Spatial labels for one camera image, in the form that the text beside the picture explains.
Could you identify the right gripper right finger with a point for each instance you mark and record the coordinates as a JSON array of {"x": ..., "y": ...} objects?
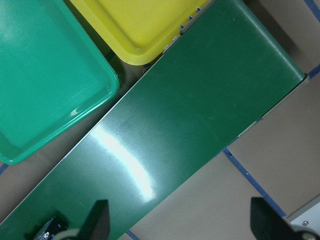
[{"x": 266, "y": 224}]

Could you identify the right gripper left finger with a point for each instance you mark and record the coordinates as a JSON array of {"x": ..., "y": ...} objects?
[{"x": 97, "y": 225}]

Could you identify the yellow push button switch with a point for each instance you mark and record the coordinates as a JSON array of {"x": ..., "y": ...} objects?
[{"x": 48, "y": 231}]

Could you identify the green conveyor belt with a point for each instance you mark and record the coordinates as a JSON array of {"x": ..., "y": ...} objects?
[{"x": 221, "y": 76}]

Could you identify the green plastic tray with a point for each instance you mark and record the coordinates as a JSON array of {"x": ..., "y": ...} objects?
[{"x": 52, "y": 75}]

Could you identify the yellow plastic tray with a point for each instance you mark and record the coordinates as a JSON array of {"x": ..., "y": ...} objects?
[{"x": 138, "y": 30}]

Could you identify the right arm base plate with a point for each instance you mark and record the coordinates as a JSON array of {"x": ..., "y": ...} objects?
[{"x": 307, "y": 217}]

